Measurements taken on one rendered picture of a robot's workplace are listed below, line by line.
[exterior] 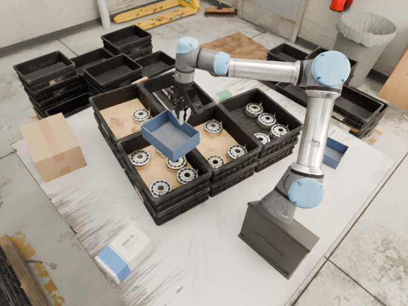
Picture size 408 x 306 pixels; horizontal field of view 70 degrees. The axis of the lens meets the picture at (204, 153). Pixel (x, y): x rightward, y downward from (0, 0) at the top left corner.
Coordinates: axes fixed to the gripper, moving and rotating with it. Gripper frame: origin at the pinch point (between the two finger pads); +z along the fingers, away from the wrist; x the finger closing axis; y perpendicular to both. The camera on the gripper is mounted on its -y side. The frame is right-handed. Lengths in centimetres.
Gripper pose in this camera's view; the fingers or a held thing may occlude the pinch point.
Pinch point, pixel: (183, 123)
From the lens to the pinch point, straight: 125.1
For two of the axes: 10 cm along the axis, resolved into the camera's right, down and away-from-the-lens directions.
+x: -7.2, 4.0, -5.6
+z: -1.3, 7.2, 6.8
